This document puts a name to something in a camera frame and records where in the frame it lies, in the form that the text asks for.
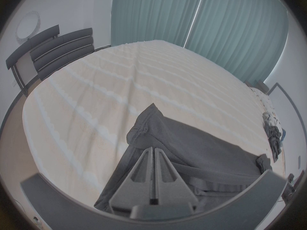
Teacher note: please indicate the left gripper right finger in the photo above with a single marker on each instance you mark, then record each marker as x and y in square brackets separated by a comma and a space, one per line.
[170, 190]

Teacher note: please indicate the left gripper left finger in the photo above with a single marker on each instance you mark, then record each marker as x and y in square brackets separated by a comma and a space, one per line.
[141, 190]

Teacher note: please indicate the black T-shirt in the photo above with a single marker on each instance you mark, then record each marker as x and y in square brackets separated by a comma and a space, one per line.
[191, 147]

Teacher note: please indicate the bed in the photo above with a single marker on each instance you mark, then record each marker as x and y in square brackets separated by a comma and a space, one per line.
[96, 92]

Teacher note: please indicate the pile of clothes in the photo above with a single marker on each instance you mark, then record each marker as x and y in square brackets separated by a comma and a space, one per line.
[271, 121]

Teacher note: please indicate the black garment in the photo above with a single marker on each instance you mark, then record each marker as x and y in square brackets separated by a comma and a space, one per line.
[273, 138]

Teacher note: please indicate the white printed pillow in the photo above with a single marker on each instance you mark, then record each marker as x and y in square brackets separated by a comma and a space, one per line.
[267, 102]

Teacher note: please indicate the grey bedside table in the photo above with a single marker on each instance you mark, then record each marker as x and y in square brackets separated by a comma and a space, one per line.
[261, 85]

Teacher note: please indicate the black chest of drawers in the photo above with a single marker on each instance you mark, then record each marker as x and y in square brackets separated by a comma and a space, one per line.
[64, 51]

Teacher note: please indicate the blue-green curtain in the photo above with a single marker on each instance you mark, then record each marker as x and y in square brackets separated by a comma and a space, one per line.
[239, 32]
[153, 13]

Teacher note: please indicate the black dressing table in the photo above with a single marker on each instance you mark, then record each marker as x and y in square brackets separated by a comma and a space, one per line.
[36, 41]

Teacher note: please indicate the round white mirror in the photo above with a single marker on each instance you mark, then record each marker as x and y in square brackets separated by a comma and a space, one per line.
[28, 26]

